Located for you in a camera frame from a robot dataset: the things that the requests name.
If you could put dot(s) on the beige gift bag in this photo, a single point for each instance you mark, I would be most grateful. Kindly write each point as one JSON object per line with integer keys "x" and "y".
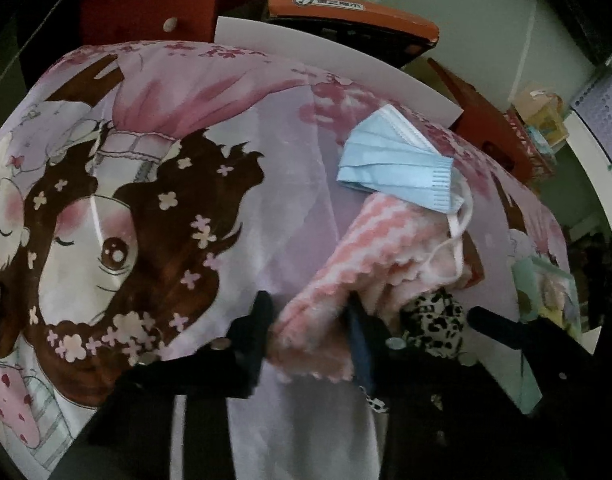
{"x": 543, "y": 110}

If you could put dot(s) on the red patterned box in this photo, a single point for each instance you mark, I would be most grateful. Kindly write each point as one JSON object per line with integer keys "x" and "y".
{"x": 540, "y": 166}

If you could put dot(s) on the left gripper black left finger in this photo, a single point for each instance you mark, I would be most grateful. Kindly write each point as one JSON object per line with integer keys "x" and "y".
{"x": 228, "y": 367}

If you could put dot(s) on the blue face mask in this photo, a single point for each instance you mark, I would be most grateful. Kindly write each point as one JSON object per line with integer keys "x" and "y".
{"x": 386, "y": 153}

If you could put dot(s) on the leopard print cloth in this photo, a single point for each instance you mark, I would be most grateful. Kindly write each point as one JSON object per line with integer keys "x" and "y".
{"x": 427, "y": 341}

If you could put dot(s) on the cartoon print bedsheet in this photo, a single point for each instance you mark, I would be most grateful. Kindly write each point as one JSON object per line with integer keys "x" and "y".
{"x": 147, "y": 192}

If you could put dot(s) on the pink fluffy towel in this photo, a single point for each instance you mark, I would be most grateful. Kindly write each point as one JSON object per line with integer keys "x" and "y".
{"x": 392, "y": 253}

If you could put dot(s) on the red cardboard box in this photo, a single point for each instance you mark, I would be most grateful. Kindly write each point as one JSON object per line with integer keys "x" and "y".
{"x": 483, "y": 125}

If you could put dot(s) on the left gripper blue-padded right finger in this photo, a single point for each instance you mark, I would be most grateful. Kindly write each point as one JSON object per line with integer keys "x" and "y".
{"x": 436, "y": 434}

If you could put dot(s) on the white desk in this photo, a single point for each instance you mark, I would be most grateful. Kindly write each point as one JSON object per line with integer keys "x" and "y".
{"x": 593, "y": 159}

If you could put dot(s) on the orange flat box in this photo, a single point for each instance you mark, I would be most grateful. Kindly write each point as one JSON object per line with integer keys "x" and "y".
{"x": 392, "y": 36}

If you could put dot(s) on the lavender perforated basket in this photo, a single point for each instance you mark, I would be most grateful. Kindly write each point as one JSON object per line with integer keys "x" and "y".
{"x": 593, "y": 105}

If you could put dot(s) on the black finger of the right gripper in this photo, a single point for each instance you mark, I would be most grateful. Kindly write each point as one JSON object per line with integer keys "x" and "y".
{"x": 501, "y": 327}

